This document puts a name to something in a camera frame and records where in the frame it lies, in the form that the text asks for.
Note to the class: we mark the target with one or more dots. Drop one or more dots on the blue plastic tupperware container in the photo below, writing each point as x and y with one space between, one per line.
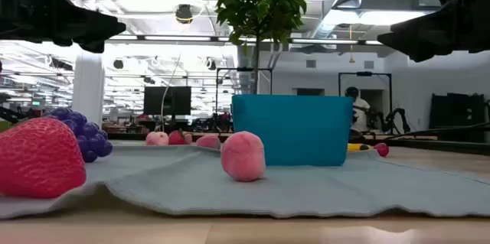
298 129

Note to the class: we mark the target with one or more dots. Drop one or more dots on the grey cloth mat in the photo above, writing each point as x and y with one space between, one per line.
245 194

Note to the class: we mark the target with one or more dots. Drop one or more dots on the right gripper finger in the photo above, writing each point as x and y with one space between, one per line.
419 57
425 33

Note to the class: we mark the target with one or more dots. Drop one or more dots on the ceiling light strip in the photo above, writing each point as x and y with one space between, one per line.
176 38

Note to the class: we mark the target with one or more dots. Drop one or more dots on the red toy cherry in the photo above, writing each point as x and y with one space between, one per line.
383 149

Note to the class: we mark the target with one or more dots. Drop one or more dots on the pink toy peach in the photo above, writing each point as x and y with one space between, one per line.
208 141
157 138
188 138
243 156

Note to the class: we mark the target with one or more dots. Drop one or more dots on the green exit sign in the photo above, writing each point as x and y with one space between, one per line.
37 103

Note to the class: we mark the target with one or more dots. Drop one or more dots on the yellow toy banana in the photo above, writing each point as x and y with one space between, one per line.
356 147

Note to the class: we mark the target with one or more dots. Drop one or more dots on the black computer monitor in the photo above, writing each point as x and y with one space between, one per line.
166 100

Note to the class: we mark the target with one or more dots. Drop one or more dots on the black distant robot arm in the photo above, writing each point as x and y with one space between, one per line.
398 116

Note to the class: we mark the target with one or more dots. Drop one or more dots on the black equipment cabinet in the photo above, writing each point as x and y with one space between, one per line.
455 114

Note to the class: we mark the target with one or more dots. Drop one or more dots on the purple toy grape bunch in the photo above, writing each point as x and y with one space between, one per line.
92 140

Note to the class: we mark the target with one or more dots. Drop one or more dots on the yellow hanging pendant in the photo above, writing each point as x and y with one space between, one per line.
351 59

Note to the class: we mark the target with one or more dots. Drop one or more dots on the red toy strawberry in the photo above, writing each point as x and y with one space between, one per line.
38 160
176 138

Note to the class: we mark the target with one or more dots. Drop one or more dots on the green potted plant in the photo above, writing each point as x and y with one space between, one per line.
264 3

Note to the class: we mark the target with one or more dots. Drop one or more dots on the black round ceiling device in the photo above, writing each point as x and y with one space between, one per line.
183 12

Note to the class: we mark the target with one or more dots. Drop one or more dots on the person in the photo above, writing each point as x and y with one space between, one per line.
360 110

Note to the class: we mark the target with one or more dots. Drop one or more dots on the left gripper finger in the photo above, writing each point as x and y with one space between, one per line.
95 47
84 22

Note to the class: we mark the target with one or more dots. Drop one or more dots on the white round pillar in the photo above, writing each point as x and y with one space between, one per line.
88 91

